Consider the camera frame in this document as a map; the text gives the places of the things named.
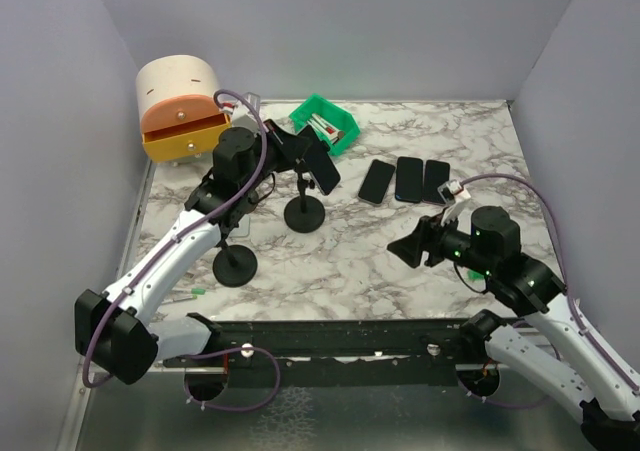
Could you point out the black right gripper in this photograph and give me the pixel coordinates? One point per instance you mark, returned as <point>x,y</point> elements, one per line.
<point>426,236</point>

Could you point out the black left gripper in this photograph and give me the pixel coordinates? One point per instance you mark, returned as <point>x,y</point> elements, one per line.
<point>287,144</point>

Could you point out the black tall phone stand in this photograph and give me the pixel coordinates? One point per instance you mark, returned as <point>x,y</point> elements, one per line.
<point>304,213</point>

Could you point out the pink-edged black phone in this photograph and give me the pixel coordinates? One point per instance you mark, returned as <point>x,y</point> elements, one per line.
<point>436,173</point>

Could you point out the silver-edged phone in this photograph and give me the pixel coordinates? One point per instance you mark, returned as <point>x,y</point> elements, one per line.
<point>376,182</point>

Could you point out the silver folding phone stand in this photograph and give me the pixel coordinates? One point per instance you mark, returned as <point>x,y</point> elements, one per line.
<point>243,227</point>

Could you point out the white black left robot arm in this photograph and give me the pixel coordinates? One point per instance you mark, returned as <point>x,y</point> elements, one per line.
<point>114,328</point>

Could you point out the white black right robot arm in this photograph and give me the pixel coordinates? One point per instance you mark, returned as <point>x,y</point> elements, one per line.
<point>591,380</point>

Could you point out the items inside green bin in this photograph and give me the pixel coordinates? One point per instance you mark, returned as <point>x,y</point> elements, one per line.
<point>323,126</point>

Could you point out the green plastic bin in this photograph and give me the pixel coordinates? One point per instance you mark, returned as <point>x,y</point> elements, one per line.
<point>332,113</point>

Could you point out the green cap marker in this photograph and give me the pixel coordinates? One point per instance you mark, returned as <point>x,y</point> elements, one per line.
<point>474,276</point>

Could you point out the beige orange drawer box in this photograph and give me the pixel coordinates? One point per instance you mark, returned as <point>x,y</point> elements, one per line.
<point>177,114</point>

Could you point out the green marker left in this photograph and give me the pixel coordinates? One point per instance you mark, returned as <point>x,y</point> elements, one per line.
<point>181,295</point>

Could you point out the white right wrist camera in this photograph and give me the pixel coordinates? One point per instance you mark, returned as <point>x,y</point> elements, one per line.
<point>455,198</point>

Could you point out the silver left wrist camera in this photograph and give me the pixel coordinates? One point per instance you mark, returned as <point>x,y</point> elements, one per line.
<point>239,115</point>

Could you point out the black front rail bar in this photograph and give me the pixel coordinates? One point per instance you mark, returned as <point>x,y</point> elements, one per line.
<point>338,354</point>

